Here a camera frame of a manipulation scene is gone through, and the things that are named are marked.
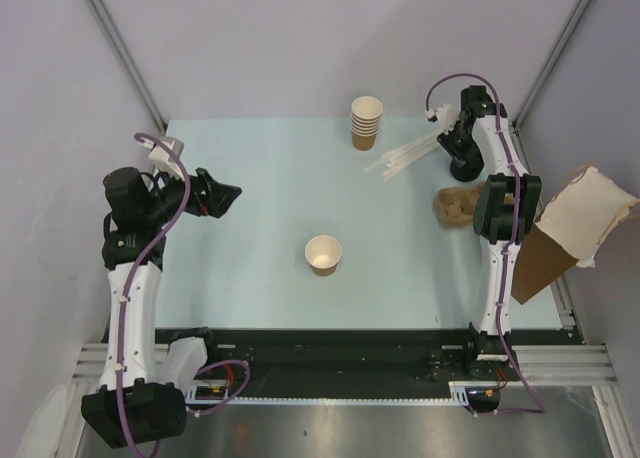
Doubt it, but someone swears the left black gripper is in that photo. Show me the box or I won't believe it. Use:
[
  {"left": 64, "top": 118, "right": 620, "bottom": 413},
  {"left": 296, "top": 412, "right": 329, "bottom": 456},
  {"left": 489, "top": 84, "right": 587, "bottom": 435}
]
[{"left": 144, "top": 162, "right": 240, "bottom": 226}]

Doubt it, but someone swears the brown paper coffee cup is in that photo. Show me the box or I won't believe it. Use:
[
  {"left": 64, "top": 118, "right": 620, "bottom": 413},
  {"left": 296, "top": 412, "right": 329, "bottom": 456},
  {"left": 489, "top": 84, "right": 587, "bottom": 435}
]
[{"left": 304, "top": 235, "right": 342, "bottom": 277}]

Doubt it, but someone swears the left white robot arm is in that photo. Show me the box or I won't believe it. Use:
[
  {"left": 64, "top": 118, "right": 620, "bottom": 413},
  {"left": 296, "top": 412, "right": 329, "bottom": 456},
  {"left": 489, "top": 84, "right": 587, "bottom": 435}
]
[{"left": 81, "top": 167, "right": 242, "bottom": 449}]

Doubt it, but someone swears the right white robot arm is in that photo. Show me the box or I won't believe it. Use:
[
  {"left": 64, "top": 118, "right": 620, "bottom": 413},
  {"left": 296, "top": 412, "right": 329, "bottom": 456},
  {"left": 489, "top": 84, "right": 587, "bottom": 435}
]
[{"left": 437, "top": 85, "right": 542, "bottom": 379}]

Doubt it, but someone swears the brown paper takeout bag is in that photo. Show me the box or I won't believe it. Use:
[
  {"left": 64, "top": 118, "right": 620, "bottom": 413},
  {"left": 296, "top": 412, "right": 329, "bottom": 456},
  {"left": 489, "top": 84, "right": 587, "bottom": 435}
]
[{"left": 511, "top": 164, "right": 639, "bottom": 304}]

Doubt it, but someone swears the brown cardboard cup carrier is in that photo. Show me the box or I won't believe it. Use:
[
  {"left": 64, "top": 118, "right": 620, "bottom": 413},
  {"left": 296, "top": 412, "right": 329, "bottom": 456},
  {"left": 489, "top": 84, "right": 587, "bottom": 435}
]
[{"left": 433, "top": 182, "right": 485, "bottom": 228}]

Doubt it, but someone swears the bundle of white straws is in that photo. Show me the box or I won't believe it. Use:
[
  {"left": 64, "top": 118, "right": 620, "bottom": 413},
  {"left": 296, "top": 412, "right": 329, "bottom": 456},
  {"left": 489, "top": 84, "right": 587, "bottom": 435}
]
[{"left": 364, "top": 132, "right": 439, "bottom": 182}]

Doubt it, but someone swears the stack of brown paper cups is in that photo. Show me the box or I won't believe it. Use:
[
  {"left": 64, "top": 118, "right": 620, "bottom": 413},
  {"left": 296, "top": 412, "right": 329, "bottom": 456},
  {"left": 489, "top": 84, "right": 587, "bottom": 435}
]
[{"left": 351, "top": 96, "right": 384, "bottom": 151}]

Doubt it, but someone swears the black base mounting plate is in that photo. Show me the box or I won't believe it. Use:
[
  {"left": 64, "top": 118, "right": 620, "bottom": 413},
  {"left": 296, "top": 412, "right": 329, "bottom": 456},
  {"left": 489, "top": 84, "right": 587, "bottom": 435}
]
[{"left": 104, "top": 327, "right": 581, "bottom": 399}]

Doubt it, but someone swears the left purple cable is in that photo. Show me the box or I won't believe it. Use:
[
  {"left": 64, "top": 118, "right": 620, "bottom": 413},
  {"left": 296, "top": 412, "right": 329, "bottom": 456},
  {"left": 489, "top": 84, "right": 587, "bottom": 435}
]
[{"left": 117, "top": 132, "right": 251, "bottom": 454}]

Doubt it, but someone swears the purple cable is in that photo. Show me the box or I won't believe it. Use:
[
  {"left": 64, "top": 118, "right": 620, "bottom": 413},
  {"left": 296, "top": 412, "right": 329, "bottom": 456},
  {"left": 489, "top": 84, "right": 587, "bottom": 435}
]
[
  {"left": 425, "top": 72, "right": 546, "bottom": 414},
  {"left": 117, "top": 132, "right": 251, "bottom": 454}
]

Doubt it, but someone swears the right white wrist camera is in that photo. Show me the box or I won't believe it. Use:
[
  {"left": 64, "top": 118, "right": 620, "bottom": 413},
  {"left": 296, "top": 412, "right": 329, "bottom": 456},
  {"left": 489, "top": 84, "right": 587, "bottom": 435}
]
[{"left": 426, "top": 104, "right": 458, "bottom": 132}]

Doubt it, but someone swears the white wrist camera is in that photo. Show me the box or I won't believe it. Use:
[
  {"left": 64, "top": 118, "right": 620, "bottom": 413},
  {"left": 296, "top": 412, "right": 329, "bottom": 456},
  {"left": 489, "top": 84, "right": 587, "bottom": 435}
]
[
  {"left": 426, "top": 104, "right": 458, "bottom": 132},
  {"left": 148, "top": 138, "right": 184, "bottom": 180}
]

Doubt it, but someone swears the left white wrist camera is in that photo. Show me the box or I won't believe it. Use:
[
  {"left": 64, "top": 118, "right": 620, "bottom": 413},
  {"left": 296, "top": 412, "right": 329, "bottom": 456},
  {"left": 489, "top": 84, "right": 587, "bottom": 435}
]
[{"left": 148, "top": 138, "right": 184, "bottom": 180}]

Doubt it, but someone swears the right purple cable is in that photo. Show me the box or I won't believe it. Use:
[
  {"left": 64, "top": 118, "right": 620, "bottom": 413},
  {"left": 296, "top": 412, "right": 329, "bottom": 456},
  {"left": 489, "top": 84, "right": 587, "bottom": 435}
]
[{"left": 425, "top": 72, "right": 546, "bottom": 414}]

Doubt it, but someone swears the white slotted cable duct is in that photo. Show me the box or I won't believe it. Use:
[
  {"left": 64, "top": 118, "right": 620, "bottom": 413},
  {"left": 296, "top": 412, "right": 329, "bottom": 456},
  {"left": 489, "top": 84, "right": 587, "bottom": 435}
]
[{"left": 186, "top": 384, "right": 469, "bottom": 413}]

